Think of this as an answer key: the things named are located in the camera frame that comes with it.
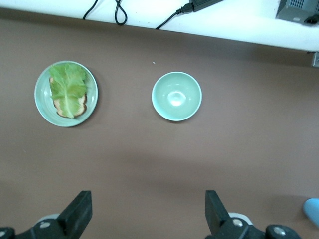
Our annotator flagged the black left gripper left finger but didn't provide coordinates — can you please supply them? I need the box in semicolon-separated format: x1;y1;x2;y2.
0;190;93;239

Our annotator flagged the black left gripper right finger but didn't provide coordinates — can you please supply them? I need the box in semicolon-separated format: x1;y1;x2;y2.
204;190;302;239

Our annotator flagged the light blue plastic cup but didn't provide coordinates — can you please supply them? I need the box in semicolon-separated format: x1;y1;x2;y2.
303;198;319;228

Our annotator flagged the brown bread slice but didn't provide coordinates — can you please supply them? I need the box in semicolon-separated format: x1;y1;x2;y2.
48;76;88;118

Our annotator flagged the pale green plate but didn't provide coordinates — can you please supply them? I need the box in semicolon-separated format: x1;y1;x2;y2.
34;60;99;127

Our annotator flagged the green lettuce leaf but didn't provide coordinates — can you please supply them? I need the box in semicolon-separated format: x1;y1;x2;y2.
48;62;88;119

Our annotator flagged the pale green bowl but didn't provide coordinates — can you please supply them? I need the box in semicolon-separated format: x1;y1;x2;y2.
151;71;202;122

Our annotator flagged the black power brick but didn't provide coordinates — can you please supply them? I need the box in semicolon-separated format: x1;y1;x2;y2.
188;0;226;12

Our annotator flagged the grey electronics box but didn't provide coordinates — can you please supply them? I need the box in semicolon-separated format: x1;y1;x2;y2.
275;0;319;25

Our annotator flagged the black cable with plug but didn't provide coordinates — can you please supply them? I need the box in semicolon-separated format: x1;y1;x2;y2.
155;2;195;30

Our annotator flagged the looped black cable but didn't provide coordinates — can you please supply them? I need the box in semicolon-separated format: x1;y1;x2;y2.
114;0;128;25

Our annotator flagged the thin black cable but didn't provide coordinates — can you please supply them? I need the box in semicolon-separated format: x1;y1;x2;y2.
82;0;99;20

